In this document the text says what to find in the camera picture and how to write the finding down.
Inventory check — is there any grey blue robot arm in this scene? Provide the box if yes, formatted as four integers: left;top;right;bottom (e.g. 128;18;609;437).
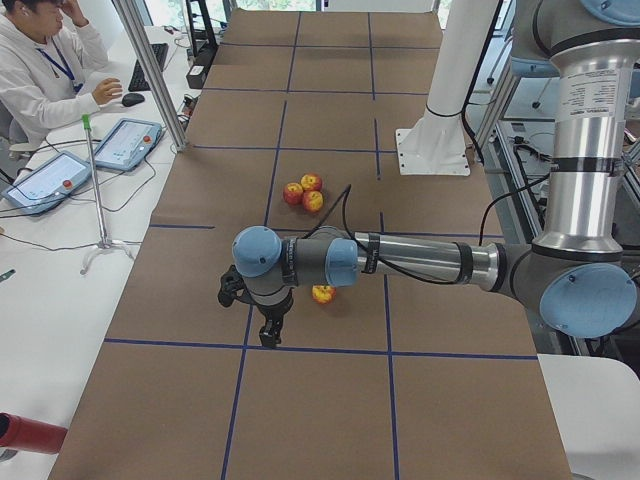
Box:
218;1;639;348

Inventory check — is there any metal stand green tip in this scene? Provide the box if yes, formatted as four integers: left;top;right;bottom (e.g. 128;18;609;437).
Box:
80;114;135;275

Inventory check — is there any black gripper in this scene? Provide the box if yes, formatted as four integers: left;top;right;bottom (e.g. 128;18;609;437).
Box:
250;287;294;348

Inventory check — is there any red yellow apple left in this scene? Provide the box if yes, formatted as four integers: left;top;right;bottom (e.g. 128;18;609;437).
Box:
282;182;305;205

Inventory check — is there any black keyboard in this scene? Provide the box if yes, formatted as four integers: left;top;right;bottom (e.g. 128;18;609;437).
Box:
127;42;170;93

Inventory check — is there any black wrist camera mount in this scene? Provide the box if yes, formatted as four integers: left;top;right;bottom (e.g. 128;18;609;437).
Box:
217;265;247;308

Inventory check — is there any red yellow apple carried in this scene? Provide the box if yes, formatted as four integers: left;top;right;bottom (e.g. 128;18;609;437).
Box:
311;285;337;305

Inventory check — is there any red yellow apple far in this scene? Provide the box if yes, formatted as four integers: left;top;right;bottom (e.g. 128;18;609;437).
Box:
300;173;323;191

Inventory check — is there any red yellow apple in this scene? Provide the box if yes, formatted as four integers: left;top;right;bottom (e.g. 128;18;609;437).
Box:
282;182;305;205
302;190;324;214
300;173;323;191

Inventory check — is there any person in white hoodie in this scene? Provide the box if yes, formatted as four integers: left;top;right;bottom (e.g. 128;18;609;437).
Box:
1;1;123;145

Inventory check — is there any black computer mouse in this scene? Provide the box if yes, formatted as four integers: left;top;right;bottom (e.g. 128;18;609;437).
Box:
121;92;145;107

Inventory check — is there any blue teach pendant near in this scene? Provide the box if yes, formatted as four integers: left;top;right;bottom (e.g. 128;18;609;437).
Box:
1;151;91;215

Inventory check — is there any red cylinder bottle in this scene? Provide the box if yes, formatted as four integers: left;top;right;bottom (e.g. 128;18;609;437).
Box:
1;412;68;454

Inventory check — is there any white pedestal column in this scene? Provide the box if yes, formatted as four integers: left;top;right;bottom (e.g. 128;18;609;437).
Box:
396;0;500;176

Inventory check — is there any black monitor stand frame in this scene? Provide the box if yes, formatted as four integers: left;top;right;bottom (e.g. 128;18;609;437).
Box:
184;0;218;57

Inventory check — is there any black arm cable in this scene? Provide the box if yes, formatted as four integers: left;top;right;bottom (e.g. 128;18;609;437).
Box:
302;183;551;286

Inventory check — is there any red yellow apple near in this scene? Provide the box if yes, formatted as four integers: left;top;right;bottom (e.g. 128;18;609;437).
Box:
302;190;324;214

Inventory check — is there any brown paper table mat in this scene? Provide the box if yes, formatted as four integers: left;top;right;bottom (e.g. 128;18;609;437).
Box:
51;11;570;479

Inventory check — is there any blue teach pendant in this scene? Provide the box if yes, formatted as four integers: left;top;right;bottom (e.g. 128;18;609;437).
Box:
94;118;162;172
1;151;91;215

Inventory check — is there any blue teach pendant far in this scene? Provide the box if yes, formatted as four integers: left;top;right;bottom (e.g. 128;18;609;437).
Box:
94;118;162;172

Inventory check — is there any aluminium frame post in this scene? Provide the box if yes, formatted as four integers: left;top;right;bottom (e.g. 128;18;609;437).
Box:
113;0;187;152

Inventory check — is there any black box on table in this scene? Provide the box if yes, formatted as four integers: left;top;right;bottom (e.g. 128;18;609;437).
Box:
186;65;208;90

